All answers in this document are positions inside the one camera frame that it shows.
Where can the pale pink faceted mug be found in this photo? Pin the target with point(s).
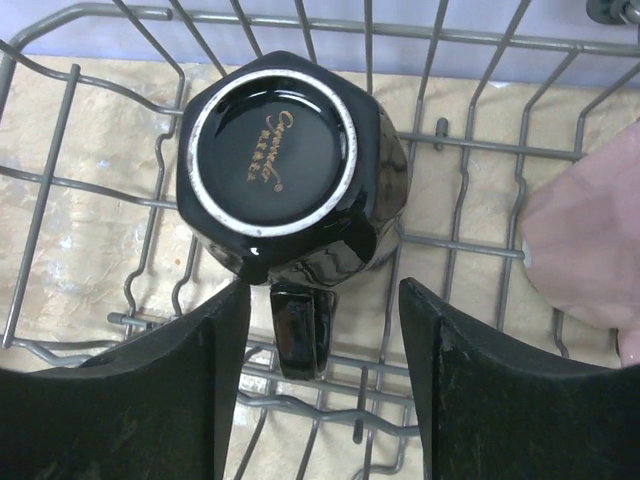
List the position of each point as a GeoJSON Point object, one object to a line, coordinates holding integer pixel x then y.
{"type": "Point", "coordinates": [580, 238]}

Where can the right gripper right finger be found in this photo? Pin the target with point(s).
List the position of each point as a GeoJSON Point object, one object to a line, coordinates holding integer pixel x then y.
{"type": "Point", "coordinates": [492, 407]}

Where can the black cup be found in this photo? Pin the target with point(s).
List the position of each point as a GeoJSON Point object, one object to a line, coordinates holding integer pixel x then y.
{"type": "Point", "coordinates": [294, 178]}

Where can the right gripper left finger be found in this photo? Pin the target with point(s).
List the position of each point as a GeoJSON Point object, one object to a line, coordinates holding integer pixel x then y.
{"type": "Point", "coordinates": [159, 406]}

